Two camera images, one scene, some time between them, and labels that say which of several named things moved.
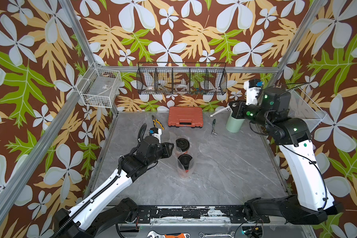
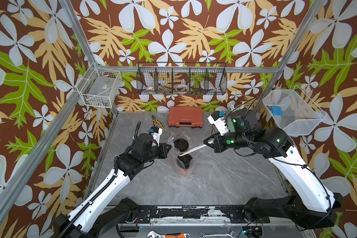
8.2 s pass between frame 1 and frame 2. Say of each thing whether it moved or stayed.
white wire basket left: stayed
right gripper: moved
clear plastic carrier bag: stayed
